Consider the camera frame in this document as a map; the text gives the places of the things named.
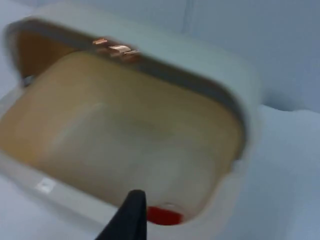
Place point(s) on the red block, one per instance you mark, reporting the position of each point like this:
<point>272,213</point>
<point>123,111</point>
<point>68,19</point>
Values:
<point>165,215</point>

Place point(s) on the cream box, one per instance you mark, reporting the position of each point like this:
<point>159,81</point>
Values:
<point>112,140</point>

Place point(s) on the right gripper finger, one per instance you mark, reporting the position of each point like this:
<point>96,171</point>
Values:
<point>130,220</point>

